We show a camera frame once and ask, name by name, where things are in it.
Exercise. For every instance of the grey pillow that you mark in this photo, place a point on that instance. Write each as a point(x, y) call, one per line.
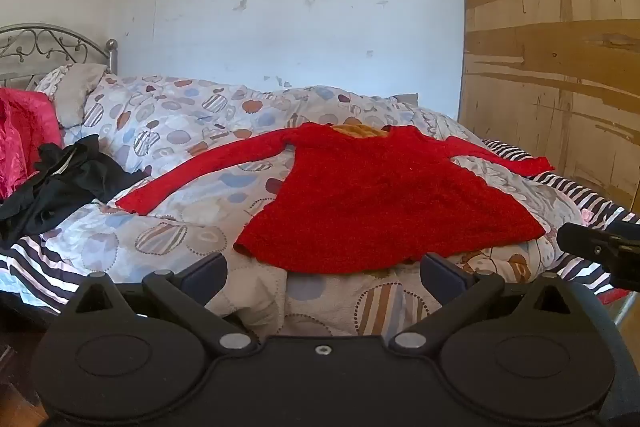
point(77, 94)

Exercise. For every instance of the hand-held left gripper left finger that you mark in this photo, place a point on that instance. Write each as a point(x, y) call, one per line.
point(206, 271)

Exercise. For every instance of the black garment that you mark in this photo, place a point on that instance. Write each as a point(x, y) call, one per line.
point(65, 182)

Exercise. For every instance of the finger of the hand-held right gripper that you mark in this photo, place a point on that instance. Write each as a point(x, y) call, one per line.
point(580, 239)

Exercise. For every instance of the striped bed sheet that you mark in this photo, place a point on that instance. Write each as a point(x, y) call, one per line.
point(30, 267)

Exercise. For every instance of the circle patterned duvet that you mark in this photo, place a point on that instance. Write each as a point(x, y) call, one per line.
point(200, 117)

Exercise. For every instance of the metal bed headboard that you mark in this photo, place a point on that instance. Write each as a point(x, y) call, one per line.
point(45, 42)

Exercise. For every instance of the small grey cloth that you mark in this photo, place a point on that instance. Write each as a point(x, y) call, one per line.
point(406, 99)

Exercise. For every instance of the orange garment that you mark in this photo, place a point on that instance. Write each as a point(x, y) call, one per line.
point(357, 132)

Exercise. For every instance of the pink shiny cloth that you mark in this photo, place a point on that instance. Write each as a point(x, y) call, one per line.
point(25, 132)

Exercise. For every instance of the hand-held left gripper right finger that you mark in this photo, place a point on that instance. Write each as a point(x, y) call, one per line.
point(441, 276)

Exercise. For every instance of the red knit sweater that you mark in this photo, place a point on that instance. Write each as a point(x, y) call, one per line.
point(380, 202)

